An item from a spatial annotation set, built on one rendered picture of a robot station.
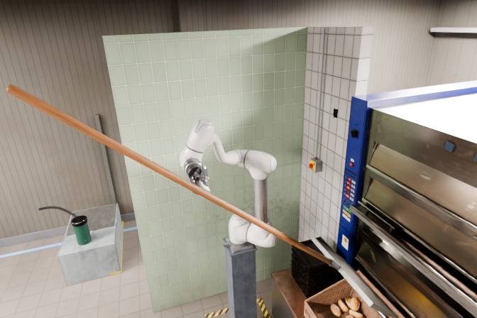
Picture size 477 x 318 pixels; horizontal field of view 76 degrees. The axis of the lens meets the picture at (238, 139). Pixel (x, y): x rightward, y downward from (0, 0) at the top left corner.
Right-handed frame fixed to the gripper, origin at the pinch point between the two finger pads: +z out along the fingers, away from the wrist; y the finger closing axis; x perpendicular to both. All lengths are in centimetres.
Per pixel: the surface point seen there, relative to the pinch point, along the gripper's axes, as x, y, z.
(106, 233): -44, 171, -210
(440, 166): -94, -77, 16
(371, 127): -91, -81, -35
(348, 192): -125, -37, -47
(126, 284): -83, 190, -167
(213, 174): -63, 23, -121
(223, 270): -138, 104, -120
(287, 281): -149, 54, -59
